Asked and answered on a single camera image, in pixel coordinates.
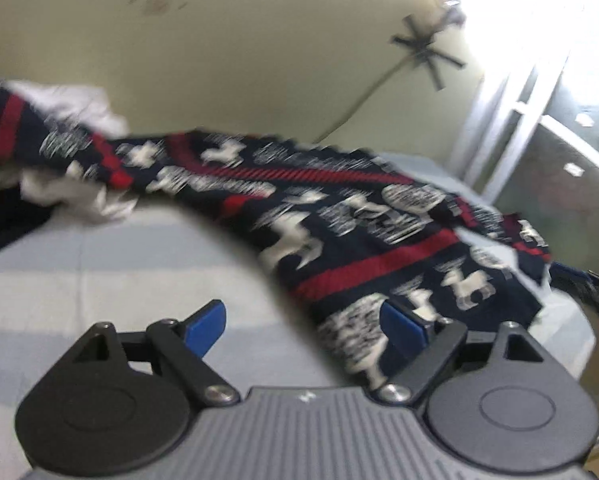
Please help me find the white window frame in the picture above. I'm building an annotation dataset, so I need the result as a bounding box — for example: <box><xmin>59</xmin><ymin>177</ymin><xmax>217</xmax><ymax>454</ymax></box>
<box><xmin>447</xmin><ymin>50</ymin><xmax>599</xmax><ymax>211</ymax></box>

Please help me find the light blue striped bedsheet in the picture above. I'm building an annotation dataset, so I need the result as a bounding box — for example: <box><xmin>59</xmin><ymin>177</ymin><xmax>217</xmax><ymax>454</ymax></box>
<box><xmin>0</xmin><ymin>152</ymin><xmax>599</xmax><ymax>480</ymax></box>

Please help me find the beige wall cable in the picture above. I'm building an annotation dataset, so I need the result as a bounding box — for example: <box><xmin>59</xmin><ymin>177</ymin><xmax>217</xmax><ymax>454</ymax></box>
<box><xmin>312</xmin><ymin>57</ymin><xmax>411</xmax><ymax>146</ymax></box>

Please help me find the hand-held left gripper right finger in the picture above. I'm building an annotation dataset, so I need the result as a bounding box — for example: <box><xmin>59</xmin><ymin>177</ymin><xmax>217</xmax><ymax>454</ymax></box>
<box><xmin>378</xmin><ymin>300</ymin><xmax>546</xmax><ymax>404</ymax></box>

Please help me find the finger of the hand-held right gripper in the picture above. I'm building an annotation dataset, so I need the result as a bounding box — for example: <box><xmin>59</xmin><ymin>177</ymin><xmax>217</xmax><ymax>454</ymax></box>
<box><xmin>549</xmin><ymin>261</ymin><xmax>593</xmax><ymax>295</ymax></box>

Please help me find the navy red white patterned sweater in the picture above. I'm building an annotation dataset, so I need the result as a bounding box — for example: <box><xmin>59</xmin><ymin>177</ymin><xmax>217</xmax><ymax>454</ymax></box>
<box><xmin>0</xmin><ymin>72</ymin><xmax>553</xmax><ymax>392</ymax></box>

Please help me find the white shirt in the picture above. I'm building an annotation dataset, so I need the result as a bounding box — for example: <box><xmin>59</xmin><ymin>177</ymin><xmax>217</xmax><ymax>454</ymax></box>
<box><xmin>4</xmin><ymin>80</ymin><xmax>141</xmax><ymax>228</ymax></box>

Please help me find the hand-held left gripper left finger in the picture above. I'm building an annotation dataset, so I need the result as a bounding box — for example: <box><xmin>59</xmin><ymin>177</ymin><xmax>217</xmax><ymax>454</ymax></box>
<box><xmin>72</xmin><ymin>300</ymin><xmax>241</xmax><ymax>407</ymax></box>

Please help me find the black tape cross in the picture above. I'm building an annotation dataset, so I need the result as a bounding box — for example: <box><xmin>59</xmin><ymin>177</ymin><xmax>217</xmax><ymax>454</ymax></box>
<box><xmin>389</xmin><ymin>14</ymin><xmax>467</xmax><ymax>92</ymax></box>

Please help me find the dark navy cloth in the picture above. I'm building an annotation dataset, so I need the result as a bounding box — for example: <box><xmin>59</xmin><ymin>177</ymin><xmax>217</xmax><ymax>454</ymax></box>
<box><xmin>0</xmin><ymin>180</ymin><xmax>56</xmax><ymax>262</ymax></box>

